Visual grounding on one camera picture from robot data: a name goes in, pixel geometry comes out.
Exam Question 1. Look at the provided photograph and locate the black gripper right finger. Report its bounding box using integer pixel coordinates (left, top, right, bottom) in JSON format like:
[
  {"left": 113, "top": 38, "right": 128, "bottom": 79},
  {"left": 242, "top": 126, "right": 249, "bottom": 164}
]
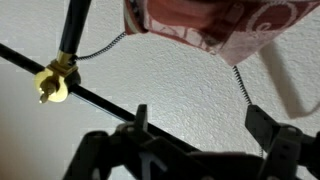
[{"left": 245, "top": 105, "right": 320, "bottom": 180}]

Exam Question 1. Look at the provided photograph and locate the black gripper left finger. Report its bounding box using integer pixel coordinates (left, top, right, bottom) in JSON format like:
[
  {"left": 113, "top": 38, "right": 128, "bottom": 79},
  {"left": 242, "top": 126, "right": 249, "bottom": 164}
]
[{"left": 63, "top": 104, "right": 198, "bottom": 180}]

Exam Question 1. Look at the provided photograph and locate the red patterned cloth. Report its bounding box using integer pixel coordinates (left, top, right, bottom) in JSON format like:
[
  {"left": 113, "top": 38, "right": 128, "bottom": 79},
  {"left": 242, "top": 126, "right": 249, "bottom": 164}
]
[{"left": 123, "top": 0, "right": 320, "bottom": 66}]

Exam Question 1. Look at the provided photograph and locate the black lamp stand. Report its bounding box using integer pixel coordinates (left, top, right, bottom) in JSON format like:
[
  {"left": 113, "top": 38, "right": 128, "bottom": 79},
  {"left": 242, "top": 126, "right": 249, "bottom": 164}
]
[{"left": 0, "top": 0, "right": 201, "bottom": 154}]

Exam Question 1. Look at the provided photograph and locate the braided lamp cord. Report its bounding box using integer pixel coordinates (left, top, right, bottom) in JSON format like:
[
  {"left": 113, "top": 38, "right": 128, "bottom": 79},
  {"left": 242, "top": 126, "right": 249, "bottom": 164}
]
[{"left": 73, "top": 31, "right": 264, "bottom": 158}]

